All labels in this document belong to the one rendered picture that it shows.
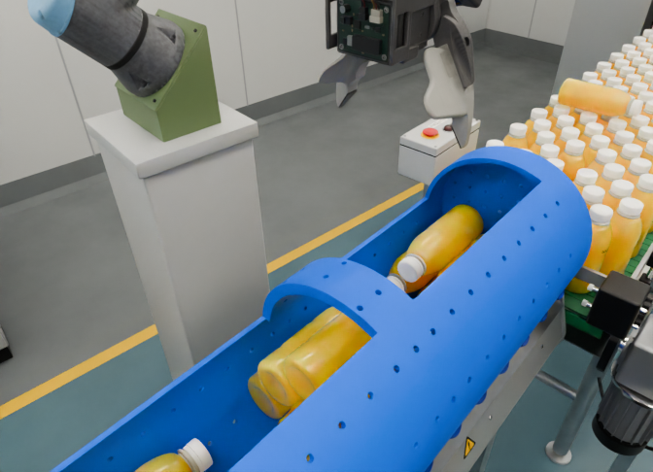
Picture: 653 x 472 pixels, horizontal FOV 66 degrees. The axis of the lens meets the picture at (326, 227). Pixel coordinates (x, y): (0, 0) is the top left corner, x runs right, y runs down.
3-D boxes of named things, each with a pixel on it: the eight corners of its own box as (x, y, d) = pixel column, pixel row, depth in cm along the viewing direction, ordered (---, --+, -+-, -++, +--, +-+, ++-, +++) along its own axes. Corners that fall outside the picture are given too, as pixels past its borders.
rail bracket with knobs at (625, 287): (571, 322, 96) (587, 283, 90) (586, 302, 100) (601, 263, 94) (627, 350, 91) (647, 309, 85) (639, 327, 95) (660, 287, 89)
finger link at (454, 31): (435, 102, 45) (394, 11, 44) (445, 96, 46) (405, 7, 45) (478, 82, 42) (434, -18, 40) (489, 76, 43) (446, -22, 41)
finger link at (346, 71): (292, 98, 52) (330, 32, 44) (330, 82, 55) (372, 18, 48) (311, 120, 52) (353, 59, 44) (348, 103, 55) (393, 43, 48)
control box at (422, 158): (396, 173, 123) (399, 134, 117) (441, 145, 135) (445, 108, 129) (431, 187, 118) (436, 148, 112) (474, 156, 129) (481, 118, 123)
